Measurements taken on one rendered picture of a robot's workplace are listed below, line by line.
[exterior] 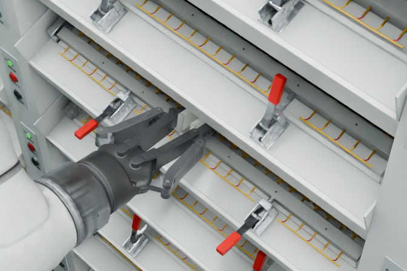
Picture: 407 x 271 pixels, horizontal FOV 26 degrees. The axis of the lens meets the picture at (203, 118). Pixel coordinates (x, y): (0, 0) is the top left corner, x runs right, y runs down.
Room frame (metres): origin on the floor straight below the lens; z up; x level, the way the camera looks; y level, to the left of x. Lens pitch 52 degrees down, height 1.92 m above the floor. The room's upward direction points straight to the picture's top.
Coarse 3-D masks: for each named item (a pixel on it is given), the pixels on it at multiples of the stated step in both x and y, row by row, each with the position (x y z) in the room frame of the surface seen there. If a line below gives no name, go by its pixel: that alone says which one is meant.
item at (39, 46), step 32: (32, 32) 0.91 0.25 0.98; (32, 64) 0.89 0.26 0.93; (64, 64) 0.88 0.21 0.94; (96, 96) 0.82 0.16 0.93; (160, 96) 0.81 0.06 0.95; (192, 192) 0.67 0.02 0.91; (224, 192) 0.66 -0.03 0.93; (288, 224) 0.60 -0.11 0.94; (288, 256) 0.56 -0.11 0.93; (320, 256) 0.56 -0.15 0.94
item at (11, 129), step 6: (0, 102) 1.11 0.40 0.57; (0, 108) 1.10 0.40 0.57; (6, 108) 1.10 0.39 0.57; (6, 114) 1.08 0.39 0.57; (6, 120) 1.07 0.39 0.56; (12, 120) 1.06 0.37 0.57; (12, 126) 1.06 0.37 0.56; (12, 132) 1.04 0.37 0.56; (12, 138) 1.03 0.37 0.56; (18, 144) 1.02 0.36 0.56; (18, 150) 1.01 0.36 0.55; (18, 156) 0.96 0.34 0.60; (24, 162) 0.96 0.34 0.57
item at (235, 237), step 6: (252, 216) 0.61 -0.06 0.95; (258, 216) 0.60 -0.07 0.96; (246, 222) 0.60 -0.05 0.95; (252, 222) 0.60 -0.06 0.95; (240, 228) 0.59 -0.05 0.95; (246, 228) 0.59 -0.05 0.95; (234, 234) 0.58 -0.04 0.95; (240, 234) 0.58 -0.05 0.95; (228, 240) 0.57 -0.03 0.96; (234, 240) 0.57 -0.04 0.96; (222, 246) 0.56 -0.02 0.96; (228, 246) 0.56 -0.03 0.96; (222, 252) 0.55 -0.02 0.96
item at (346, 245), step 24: (72, 48) 0.90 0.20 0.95; (120, 72) 0.84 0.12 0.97; (144, 96) 0.80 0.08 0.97; (216, 144) 0.71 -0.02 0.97; (240, 168) 0.67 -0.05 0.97; (264, 192) 0.64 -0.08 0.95; (288, 192) 0.63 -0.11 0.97; (288, 216) 0.61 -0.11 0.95; (312, 216) 0.60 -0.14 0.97; (336, 240) 0.56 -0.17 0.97; (336, 264) 0.54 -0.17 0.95
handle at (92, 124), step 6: (108, 108) 0.79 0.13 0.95; (114, 108) 0.78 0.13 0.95; (102, 114) 0.77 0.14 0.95; (108, 114) 0.77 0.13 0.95; (90, 120) 0.76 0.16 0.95; (96, 120) 0.76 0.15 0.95; (102, 120) 0.76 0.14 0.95; (84, 126) 0.75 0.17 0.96; (90, 126) 0.75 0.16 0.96; (96, 126) 0.75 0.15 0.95; (78, 132) 0.74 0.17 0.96; (84, 132) 0.74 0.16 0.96; (78, 138) 0.73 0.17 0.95
